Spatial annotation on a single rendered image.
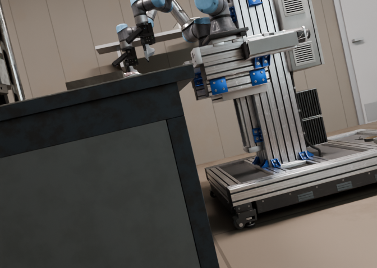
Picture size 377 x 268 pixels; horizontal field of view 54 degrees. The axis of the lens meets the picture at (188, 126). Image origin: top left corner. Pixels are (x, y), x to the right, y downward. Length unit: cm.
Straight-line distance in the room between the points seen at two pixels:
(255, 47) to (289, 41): 18
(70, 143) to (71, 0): 374
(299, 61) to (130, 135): 152
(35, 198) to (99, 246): 21
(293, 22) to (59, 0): 302
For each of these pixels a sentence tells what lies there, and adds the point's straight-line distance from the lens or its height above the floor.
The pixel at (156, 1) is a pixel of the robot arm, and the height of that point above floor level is 129.
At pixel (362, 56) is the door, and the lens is 513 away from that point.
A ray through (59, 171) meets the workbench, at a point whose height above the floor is 60.
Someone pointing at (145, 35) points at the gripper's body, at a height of 114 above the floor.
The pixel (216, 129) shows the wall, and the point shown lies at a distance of 447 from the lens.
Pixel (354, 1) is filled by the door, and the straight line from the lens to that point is 522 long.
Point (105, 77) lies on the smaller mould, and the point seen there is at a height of 86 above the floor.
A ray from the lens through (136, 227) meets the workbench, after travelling 103.
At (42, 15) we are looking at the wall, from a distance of 469.
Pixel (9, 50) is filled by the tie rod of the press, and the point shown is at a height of 122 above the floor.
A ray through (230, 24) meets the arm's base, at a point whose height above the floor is 107.
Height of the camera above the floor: 69
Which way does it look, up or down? 3 degrees down
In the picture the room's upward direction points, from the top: 13 degrees counter-clockwise
